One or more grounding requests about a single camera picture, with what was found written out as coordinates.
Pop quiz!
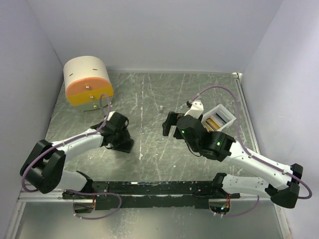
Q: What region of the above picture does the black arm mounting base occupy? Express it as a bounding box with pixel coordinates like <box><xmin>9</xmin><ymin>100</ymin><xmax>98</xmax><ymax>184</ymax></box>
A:
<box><xmin>62</xmin><ymin>181</ymin><xmax>228</xmax><ymax>210</ymax></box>

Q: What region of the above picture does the white card tray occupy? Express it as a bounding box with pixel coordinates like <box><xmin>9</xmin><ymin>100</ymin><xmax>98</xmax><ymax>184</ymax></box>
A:
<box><xmin>201</xmin><ymin>104</ymin><xmax>237</xmax><ymax>132</ymax></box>

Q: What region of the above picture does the black leather card holder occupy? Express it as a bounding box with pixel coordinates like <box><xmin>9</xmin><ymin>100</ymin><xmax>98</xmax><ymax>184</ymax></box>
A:
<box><xmin>112</xmin><ymin>128</ymin><xmax>135</xmax><ymax>153</ymax></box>

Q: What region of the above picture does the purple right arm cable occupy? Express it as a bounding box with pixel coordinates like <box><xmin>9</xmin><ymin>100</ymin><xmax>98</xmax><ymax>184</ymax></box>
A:
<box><xmin>187</xmin><ymin>85</ymin><xmax>313</xmax><ymax>218</ymax></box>

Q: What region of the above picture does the gold black card stack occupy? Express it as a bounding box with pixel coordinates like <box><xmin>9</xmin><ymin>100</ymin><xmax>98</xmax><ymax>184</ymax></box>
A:
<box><xmin>205</xmin><ymin>118</ymin><xmax>222</xmax><ymax>131</ymax></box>

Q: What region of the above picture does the aluminium rail frame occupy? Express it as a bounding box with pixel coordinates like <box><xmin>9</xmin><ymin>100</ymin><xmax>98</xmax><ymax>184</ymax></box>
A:
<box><xmin>232</xmin><ymin>72</ymin><xmax>293</xmax><ymax>239</ymax></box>

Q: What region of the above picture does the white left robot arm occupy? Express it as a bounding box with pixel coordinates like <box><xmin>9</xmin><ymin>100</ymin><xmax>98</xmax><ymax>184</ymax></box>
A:
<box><xmin>20</xmin><ymin>112</ymin><xmax>134</xmax><ymax>199</ymax></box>

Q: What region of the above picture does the beige orange mini drawer cabinet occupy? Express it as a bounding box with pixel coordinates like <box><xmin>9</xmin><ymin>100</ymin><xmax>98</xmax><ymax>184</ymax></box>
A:
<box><xmin>63</xmin><ymin>56</ymin><xmax>114</xmax><ymax>111</ymax></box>

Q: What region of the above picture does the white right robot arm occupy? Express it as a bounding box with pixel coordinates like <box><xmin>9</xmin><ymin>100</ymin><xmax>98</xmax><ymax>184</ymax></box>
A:
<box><xmin>162</xmin><ymin>112</ymin><xmax>303</xmax><ymax>209</ymax></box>

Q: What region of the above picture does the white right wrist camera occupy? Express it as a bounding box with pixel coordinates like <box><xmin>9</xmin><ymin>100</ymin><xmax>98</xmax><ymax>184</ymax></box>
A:
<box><xmin>184</xmin><ymin>100</ymin><xmax>204</xmax><ymax>119</ymax></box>

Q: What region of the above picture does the grey card stack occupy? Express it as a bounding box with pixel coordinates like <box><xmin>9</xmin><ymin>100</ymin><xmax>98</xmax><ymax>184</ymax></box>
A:
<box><xmin>215</xmin><ymin>112</ymin><xmax>229</xmax><ymax>125</ymax></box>

